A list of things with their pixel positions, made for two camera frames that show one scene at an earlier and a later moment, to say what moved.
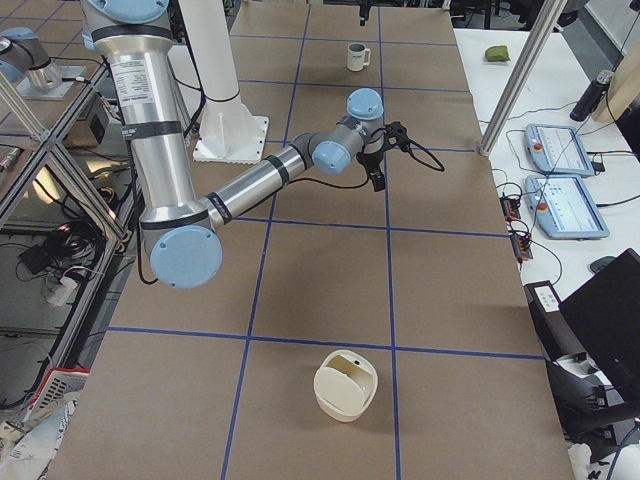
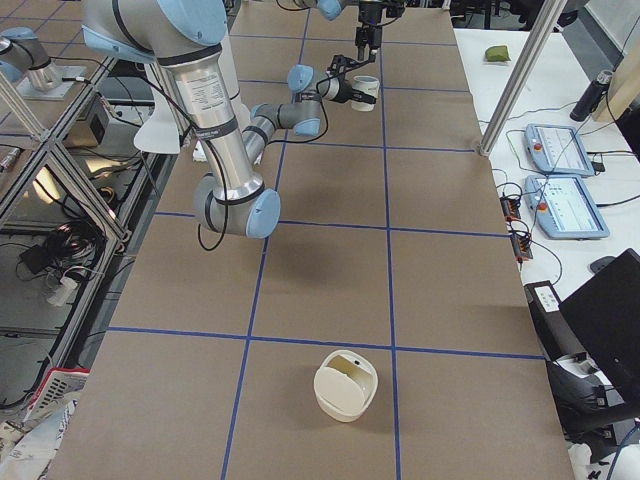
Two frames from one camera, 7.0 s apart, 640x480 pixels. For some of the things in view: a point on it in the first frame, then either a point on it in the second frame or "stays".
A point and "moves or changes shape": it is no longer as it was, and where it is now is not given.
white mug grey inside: [358, 56] moves or changes shape
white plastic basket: [58, 385] stays
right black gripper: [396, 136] -> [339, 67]
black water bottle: [593, 97] stays
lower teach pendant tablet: [564, 207] stays
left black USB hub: [510, 207] stays
